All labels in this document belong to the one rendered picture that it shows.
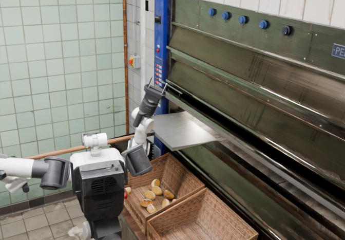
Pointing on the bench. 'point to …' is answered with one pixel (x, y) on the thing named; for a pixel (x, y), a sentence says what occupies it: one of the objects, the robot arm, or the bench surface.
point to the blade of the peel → (179, 131)
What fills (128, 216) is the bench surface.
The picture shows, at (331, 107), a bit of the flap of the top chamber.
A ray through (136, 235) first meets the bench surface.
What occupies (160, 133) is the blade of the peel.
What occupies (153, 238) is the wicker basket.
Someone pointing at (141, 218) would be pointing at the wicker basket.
